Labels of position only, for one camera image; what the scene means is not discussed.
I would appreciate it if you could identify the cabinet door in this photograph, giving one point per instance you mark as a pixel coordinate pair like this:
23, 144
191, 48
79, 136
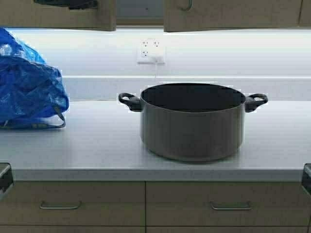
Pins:
50, 229
203, 15
97, 15
227, 229

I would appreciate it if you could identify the drawer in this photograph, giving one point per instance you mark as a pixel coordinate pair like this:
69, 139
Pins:
74, 204
227, 204

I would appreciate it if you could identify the grey cooking pot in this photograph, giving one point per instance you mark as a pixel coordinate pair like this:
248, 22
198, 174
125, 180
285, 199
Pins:
192, 122

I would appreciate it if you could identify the blue plastic tarp bag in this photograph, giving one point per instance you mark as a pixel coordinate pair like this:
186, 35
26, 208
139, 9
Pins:
32, 95

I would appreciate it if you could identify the left drawer front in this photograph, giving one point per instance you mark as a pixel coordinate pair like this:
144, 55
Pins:
74, 204

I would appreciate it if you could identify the white wall outlet plate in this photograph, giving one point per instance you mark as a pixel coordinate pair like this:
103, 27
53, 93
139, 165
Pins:
151, 51

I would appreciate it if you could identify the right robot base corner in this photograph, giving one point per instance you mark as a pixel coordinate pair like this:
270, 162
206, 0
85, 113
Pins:
306, 178

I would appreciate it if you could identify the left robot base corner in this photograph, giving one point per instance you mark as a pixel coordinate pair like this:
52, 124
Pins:
6, 179

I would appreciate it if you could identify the right drawer front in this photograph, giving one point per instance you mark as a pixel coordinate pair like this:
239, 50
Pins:
227, 204

